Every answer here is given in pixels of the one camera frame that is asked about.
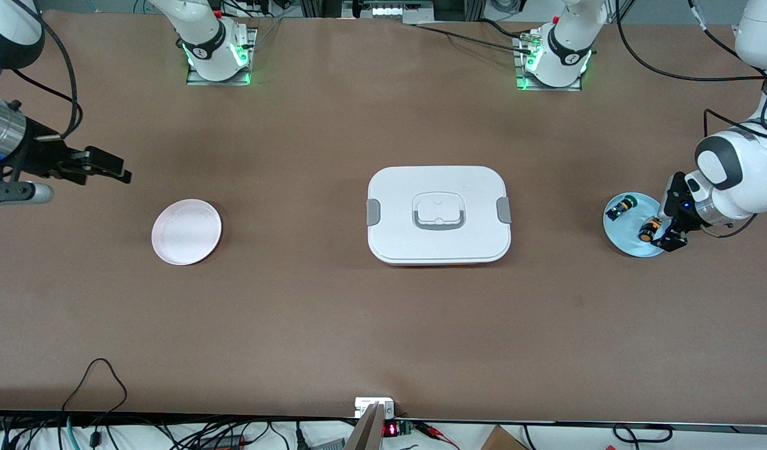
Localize light blue round plate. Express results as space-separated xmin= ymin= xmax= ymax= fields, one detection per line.
xmin=603 ymin=192 xmax=673 ymax=258

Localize pink round plate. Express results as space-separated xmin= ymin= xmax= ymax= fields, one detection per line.
xmin=151 ymin=199 xmax=223 ymax=266

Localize white lidded container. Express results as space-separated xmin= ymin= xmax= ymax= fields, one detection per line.
xmin=366 ymin=166 xmax=513 ymax=268

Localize brown cardboard box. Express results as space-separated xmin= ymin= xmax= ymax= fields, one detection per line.
xmin=480 ymin=425 xmax=528 ymax=450

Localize grey angled metal bar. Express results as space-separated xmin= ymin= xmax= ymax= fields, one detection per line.
xmin=344 ymin=403 xmax=384 ymax=450

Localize green push-button switch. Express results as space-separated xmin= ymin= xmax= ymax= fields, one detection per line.
xmin=606 ymin=195 xmax=638 ymax=221

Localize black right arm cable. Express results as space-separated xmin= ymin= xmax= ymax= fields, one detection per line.
xmin=7 ymin=0 xmax=83 ymax=143

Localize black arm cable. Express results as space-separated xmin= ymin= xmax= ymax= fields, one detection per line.
xmin=7 ymin=0 xmax=83 ymax=143
xmin=614 ymin=0 xmax=767 ymax=238

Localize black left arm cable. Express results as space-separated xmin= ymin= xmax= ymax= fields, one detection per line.
xmin=614 ymin=0 xmax=767 ymax=238

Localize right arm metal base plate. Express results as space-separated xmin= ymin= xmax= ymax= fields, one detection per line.
xmin=185 ymin=27 xmax=258 ymax=86

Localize black looped cable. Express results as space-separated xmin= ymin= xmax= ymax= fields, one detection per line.
xmin=61 ymin=357 xmax=129 ymax=433

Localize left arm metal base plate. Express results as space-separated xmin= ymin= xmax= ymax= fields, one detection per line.
xmin=514 ymin=34 xmax=584 ymax=92

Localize black cable across table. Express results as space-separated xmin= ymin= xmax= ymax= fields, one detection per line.
xmin=414 ymin=24 xmax=534 ymax=54

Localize red clip wires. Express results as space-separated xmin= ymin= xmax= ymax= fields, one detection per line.
xmin=414 ymin=422 xmax=460 ymax=450

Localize aluminium frame with device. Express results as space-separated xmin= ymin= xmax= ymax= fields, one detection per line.
xmin=343 ymin=0 xmax=434 ymax=24

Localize small white metal bracket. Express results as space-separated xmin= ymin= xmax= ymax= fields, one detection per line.
xmin=354 ymin=397 xmax=396 ymax=419

